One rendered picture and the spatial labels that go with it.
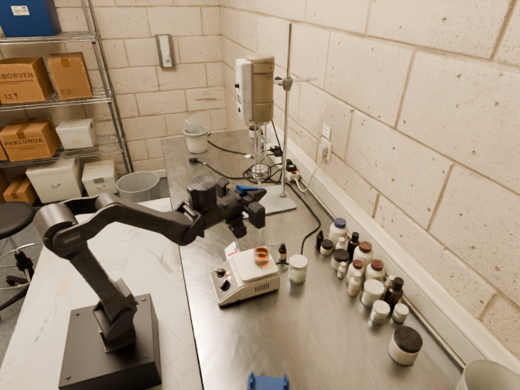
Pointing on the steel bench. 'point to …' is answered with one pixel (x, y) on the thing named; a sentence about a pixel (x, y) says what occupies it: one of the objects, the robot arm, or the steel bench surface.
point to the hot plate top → (246, 271)
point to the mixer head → (255, 88)
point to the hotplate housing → (251, 289)
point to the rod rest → (267, 382)
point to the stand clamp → (292, 81)
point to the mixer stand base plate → (275, 204)
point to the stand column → (286, 108)
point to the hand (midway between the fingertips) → (255, 195)
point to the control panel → (223, 280)
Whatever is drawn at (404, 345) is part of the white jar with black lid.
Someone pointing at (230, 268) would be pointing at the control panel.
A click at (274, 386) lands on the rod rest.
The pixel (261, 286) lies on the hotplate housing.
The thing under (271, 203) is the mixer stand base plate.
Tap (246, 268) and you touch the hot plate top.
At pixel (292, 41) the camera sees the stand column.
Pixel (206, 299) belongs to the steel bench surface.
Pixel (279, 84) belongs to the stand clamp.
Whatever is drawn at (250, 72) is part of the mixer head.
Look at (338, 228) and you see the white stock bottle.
